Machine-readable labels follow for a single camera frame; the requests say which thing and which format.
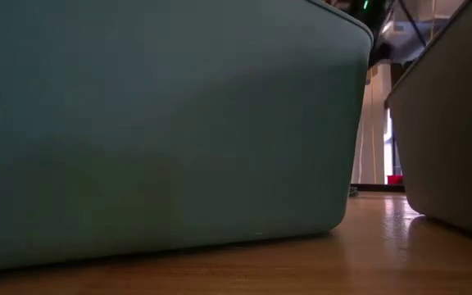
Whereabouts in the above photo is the black aluminium table frame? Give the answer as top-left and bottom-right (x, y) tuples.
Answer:
(350, 183), (406, 193)

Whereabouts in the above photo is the teal plastic bin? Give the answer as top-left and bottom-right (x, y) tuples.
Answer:
(0, 0), (374, 275)

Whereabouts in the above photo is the light blue plastic bin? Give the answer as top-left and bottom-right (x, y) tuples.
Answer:
(384, 0), (472, 247)

